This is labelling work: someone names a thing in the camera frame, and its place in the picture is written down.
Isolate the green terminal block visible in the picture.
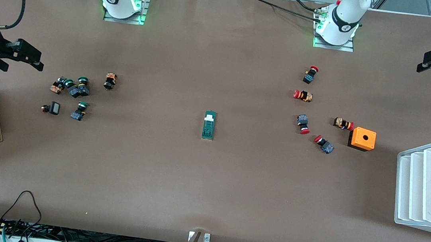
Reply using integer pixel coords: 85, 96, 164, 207
201, 110, 217, 142

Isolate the green mushroom push button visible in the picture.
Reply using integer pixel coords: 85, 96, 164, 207
70, 100, 90, 122
62, 78, 82, 99
76, 76, 92, 98

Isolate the black square push button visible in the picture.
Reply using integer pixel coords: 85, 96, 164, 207
40, 100, 61, 116

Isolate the white stepped plastic rack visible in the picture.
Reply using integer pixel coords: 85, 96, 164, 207
389, 130, 431, 237

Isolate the red emergency button orange block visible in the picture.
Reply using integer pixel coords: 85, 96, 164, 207
292, 89, 314, 103
333, 117, 355, 132

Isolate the red emergency button blue block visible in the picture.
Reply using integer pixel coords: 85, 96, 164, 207
312, 134, 336, 155
295, 114, 312, 136
302, 65, 319, 85

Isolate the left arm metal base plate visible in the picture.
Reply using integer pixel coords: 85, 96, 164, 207
312, 5, 359, 53

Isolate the orange button enclosure box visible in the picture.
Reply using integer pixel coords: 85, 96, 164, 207
347, 126, 378, 153

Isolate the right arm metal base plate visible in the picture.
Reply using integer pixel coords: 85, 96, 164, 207
103, 0, 151, 26

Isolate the black looped cable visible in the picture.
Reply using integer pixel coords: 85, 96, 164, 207
0, 187, 46, 239

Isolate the black base supply cable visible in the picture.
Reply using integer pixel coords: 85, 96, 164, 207
249, 0, 325, 22

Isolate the metal mounting bracket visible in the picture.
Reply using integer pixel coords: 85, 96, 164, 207
188, 231, 211, 242

